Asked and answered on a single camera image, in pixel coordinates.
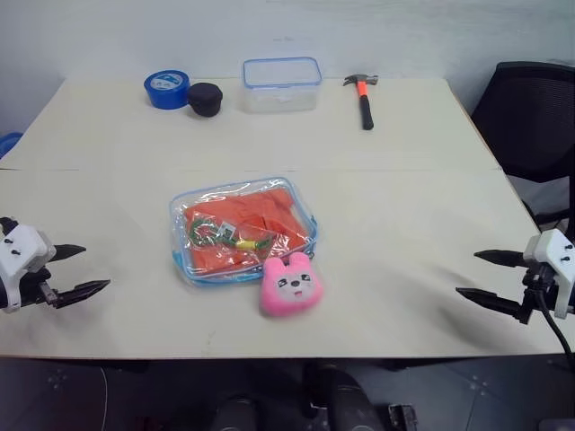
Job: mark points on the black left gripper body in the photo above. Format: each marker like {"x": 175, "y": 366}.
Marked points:
{"x": 32, "y": 287}

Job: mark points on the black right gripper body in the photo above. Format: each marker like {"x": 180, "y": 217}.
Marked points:
{"x": 536, "y": 287}

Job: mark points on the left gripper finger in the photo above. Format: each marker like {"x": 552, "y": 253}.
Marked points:
{"x": 67, "y": 250}
{"x": 81, "y": 292}

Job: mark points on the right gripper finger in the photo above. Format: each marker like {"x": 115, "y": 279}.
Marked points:
{"x": 492, "y": 301}
{"x": 503, "y": 258}

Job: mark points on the clear pouch with orange cloth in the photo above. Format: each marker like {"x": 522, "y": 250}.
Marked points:
{"x": 188, "y": 265}

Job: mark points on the orange cloth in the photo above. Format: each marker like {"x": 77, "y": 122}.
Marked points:
{"x": 251, "y": 211}

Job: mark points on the blue plastic object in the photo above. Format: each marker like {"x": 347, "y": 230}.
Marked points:
{"x": 9, "y": 143}

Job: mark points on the black office chair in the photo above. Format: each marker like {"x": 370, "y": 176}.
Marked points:
{"x": 525, "y": 130}

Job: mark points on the dark rounded shape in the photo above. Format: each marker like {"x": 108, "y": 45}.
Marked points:
{"x": 346, "y": 399}

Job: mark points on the blue tape roll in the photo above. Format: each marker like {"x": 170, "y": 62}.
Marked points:
{"x": 165, "y": 88}

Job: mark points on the pink plush bunny face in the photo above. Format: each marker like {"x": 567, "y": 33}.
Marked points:
{"x": 291, "y": 287}

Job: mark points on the black round case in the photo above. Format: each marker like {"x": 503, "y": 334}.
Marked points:
{"x": 205, "y": 99}

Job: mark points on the orange black claw hammer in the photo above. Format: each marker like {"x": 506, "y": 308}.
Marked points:
{"x": 365, "y": 105}

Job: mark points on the clear container blue-rimmed lid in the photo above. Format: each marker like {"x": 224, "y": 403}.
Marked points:
{"x": 282, "y": 85}

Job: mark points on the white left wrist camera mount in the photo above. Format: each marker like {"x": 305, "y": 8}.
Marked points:
{"x": 20, "y": 256}

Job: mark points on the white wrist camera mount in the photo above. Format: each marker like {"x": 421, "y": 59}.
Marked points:
{"x": 557, "y": 256}
{"x": 20, "y": 256}

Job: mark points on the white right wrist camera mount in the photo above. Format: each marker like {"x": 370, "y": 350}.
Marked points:
{"x": 557, "y": 256}

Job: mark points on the black metal bracket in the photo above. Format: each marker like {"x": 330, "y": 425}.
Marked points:
{"x": 401, "y": 416}

